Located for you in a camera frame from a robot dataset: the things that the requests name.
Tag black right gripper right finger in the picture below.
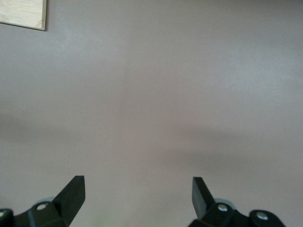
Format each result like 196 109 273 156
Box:
188 176 285 227

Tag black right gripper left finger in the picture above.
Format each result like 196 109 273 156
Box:
0 175 86 227

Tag wooden cutting board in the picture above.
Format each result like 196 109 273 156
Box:
0 0 47 31

